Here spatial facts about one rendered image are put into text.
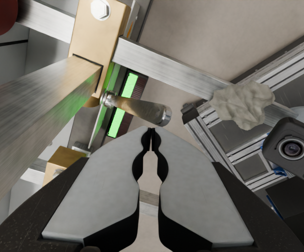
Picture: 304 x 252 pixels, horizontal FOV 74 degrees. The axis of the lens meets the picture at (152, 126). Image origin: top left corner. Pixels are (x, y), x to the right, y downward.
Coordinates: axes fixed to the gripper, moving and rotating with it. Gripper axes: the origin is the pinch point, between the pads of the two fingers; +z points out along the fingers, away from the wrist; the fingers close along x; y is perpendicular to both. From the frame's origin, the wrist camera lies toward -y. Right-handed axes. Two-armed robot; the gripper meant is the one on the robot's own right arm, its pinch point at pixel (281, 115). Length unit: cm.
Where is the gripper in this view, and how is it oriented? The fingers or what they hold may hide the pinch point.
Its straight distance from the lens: 38.2
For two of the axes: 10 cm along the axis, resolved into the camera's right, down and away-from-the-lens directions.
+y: 9.3, 3.4, 1.6
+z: 0.1, -4.6, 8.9
